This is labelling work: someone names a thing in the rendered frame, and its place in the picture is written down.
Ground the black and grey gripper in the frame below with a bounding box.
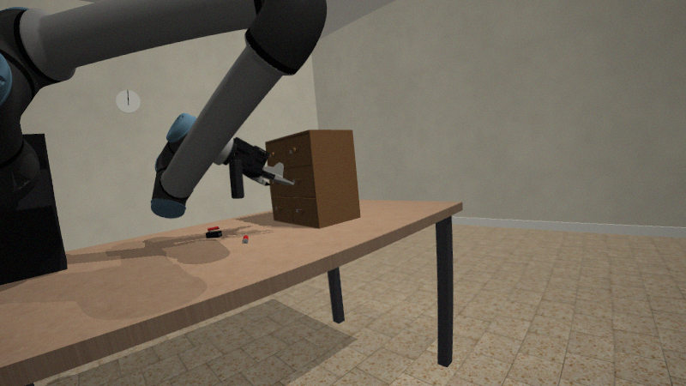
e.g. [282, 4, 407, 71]
[223, 137, 294, 186]

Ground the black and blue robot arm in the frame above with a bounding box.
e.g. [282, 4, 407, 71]
[0, 0, 327, 219]

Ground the dark brown wooden drawer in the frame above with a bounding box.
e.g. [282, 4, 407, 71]
[267, 140, 287, 167]
[286, 134, 311, 166]
[270, 169, 290, 194]
[289, 166, 315, 195]
[272, 196, 293, 222]
[292, 196, 318, 226]

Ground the brown wooden chest of drawers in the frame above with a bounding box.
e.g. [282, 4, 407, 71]
[265, 130, 360, 229]

